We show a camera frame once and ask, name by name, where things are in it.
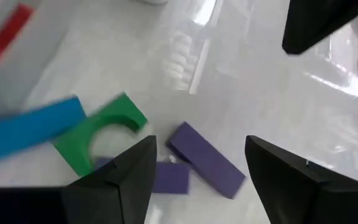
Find green wooden block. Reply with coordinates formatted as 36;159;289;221
52;91;149;177

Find purple wooden block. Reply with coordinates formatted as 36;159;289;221
93;157;191;195
165;121;247;200

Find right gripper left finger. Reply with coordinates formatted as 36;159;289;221
62;135;158;224

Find blue wooden block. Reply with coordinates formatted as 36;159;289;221
0;95;88;166

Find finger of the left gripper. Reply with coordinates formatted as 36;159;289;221
281;0;358;56

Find pink blocks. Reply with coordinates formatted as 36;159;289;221
0;2;35;65

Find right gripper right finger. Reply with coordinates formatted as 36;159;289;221
244;135;358;224

